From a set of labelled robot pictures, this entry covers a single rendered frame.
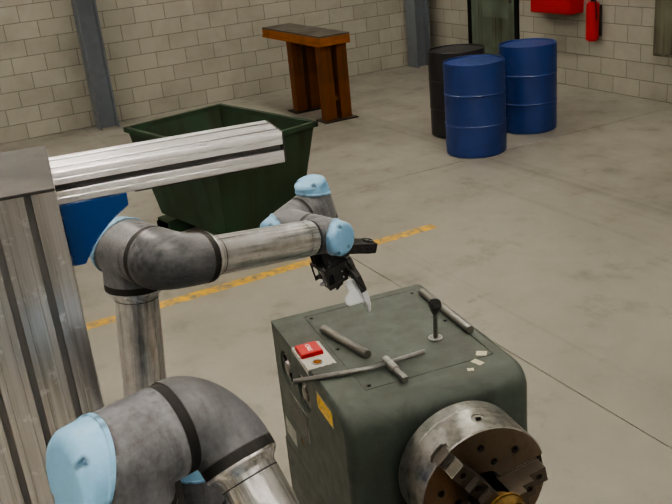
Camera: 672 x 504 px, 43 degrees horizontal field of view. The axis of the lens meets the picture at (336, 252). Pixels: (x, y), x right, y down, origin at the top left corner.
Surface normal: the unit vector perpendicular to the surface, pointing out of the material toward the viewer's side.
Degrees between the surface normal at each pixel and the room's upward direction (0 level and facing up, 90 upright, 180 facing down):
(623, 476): 0
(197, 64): 90
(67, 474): 82
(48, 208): 90
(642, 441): 0
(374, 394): 0
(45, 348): 90
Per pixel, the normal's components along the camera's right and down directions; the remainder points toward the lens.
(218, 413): 0.55, -0.37
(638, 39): -0.87, 0.25
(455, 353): -0.09, -0.92
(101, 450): 0.35, -0.51
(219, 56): 0.47, 0.29
